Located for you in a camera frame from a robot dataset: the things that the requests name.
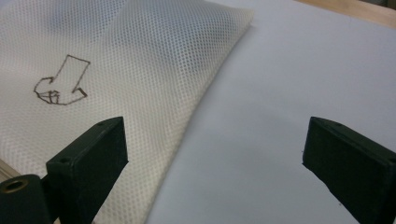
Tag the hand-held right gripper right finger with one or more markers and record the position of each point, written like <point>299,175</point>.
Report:
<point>355,174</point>

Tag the wooden table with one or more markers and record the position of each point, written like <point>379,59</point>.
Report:
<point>358,11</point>

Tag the white mesh laundry bag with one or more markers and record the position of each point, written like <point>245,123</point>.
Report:
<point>124,62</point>

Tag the white table mat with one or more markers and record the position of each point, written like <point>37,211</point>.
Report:
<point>280,77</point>

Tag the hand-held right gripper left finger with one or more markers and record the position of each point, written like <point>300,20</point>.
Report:
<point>90,168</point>

